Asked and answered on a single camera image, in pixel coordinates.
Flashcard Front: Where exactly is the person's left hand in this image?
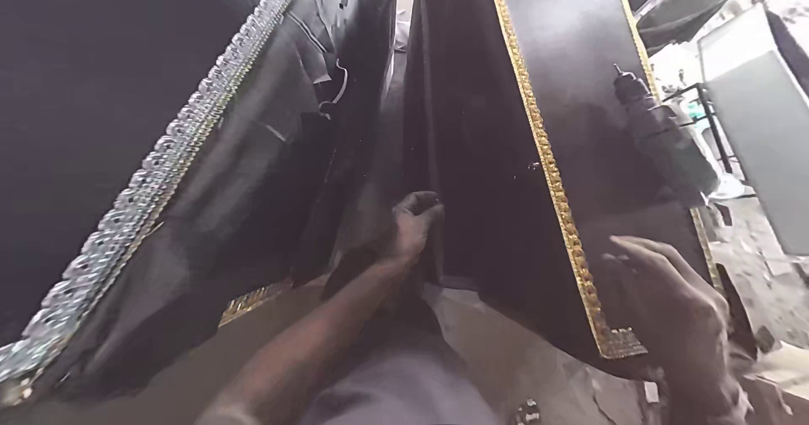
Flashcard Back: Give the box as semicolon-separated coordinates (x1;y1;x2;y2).
392;190;445;264

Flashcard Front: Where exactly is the person's right hand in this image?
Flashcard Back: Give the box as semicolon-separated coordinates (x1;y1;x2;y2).
603;235;733;382

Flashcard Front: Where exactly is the person's left forearm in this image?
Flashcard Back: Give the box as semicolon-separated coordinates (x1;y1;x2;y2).
195;256;417;425

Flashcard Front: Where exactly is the dark box with gold trim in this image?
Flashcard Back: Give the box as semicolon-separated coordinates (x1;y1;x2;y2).
402;0;724;382

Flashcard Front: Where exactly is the gold braided trim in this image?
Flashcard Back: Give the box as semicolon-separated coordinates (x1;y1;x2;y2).
485;0;649;359
612;0;723;293
219;280;294;328

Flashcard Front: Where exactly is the thin white thread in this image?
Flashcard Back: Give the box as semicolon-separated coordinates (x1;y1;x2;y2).
320;59;349;115

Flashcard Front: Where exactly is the large pale board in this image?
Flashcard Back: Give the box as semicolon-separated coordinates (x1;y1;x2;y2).
698;4;809;258

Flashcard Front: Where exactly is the crumpled dark glossy sheet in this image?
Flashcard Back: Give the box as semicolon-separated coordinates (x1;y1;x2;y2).
32;0;400;407

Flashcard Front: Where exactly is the person's body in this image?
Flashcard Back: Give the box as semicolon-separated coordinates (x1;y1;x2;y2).
297;324;503;425

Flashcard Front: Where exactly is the small shiny metal object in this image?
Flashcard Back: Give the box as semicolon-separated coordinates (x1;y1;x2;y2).
515;398;541;425

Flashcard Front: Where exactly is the silver braided trim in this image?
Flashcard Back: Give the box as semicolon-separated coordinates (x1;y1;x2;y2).
0;0;308;407

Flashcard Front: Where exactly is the dark panel with silver trim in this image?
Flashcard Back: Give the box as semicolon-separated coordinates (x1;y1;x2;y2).
0;0;285;353

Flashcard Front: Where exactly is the dark cordless drill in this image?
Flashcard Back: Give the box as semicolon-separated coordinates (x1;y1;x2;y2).
613;64;720;209

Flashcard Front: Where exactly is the black metal frame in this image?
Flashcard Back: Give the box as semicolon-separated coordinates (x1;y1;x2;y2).
662;83;749;182

